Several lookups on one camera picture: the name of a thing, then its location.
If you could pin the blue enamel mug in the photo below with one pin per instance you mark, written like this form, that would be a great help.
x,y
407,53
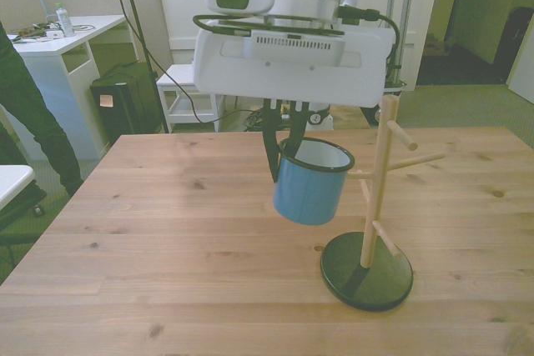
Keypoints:
x,y
308,195

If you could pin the black suitcase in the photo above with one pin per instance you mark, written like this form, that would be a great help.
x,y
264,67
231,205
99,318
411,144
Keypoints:
x,y
125,112

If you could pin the white rounded table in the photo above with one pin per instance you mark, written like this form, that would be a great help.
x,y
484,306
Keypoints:
x,y
12,183

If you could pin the black camera stand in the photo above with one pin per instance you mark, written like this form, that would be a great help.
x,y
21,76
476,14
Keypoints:
x,y
137,22

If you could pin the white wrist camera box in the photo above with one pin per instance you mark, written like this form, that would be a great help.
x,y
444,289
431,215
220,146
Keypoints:
x,y
292,51

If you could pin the person leg dark trousers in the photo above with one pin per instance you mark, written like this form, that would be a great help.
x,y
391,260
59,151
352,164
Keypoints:
x,y
29,101

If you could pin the clear plastic bottle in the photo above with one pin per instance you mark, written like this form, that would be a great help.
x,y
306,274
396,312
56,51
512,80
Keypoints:
x,y
65,20

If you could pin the white desk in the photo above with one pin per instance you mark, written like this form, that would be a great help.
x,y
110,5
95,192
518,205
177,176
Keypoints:
x,y
41,66

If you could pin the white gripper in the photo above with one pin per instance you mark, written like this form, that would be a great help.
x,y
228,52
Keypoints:
x,y
292,81

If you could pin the white stool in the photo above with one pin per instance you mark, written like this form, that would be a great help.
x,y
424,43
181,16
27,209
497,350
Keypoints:
x,y
177,76

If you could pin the wooden mug tree stand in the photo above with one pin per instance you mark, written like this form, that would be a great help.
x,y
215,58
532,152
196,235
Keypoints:
x,y
367,286

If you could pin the small white box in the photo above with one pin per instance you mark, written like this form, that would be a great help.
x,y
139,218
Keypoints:
x,y
53,35

